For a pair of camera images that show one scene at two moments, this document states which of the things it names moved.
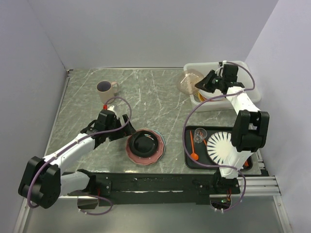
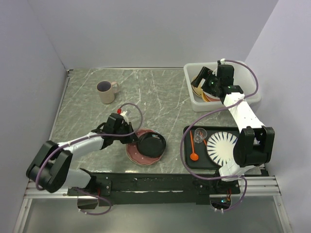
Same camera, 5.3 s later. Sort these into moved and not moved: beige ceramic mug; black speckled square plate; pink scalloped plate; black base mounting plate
Moved: pink scalloped plate
Not moved: black speckled square plate; beige ceramic mug; black base mounting plate
